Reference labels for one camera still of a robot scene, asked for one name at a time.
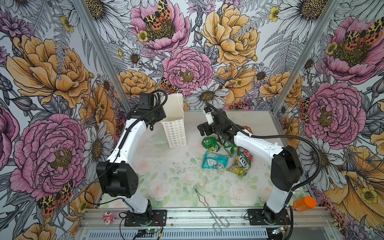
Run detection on pink white small toy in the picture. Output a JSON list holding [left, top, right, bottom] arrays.
[[103, 211, 116, 225]]

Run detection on teal snack packet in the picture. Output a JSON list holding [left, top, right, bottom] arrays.
[[202, 151, 229, 170]]

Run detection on round green snack packet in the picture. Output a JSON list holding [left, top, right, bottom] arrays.
[[202, 137, 221, 153]]

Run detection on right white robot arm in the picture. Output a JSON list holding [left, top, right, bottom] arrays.
[[198, 106, 304, 224]]

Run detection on orange snack packet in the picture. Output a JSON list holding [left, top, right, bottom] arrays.
[[244, 126, 253, 134]]

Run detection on white printed paper bag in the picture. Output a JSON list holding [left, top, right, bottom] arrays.
[[161, 90, 187, 148]]

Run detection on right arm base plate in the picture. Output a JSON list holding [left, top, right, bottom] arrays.
[[245, 209, 291, 226]]

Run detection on aluminium front rail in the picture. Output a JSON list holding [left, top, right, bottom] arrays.
[[79, 207, 334, 230]]

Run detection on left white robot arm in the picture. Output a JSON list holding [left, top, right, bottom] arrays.
[[96, 107, 166, 223]]

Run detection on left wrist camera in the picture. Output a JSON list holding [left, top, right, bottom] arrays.
[[137, 93, 156, 110]]

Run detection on yellow green snack bag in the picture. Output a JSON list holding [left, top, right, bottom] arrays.
[[227, 147, 254, 177]]

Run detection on metal wire tongs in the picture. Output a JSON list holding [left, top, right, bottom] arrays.
[[195, 189, 230, 236]]

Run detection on small green snack packet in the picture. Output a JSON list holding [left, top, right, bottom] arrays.
[[221, 140, 238, 158]]

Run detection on orange plastic bottle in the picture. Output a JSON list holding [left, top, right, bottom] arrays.
[[293, 196, 317, 212]]

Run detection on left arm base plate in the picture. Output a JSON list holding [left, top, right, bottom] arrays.
[[124, 210, 168, 227]]

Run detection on right black corrugated cable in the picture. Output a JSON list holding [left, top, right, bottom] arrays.
[[204, 101, 322, 193]]

